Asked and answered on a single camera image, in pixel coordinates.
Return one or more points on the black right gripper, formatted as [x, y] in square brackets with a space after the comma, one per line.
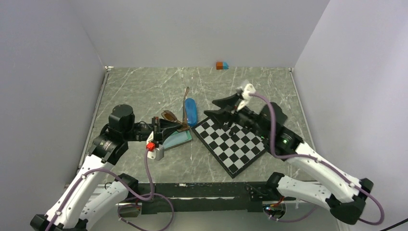
[226, 114]

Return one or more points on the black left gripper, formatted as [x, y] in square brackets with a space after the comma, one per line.
[160, 127]

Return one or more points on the brown brick block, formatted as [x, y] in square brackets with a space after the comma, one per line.
[177, 138]

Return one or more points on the blue glasses case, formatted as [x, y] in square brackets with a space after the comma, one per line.
[191, 111]

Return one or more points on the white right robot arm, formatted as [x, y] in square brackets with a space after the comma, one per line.
[340, 193]

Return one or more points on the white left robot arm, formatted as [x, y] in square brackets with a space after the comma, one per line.
[96, 188]

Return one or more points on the black white chessboard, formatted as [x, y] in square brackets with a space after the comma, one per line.
[234, 153]

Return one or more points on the orange block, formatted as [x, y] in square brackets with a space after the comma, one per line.
[219, 65]

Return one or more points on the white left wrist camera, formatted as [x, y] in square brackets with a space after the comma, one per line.
[155, 149]

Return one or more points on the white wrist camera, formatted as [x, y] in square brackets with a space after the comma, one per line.
[155, 149]
[245, 92]

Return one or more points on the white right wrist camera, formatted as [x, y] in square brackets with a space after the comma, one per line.
[245, 92]

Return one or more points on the black base frame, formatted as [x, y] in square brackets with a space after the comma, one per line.
[221, 196]

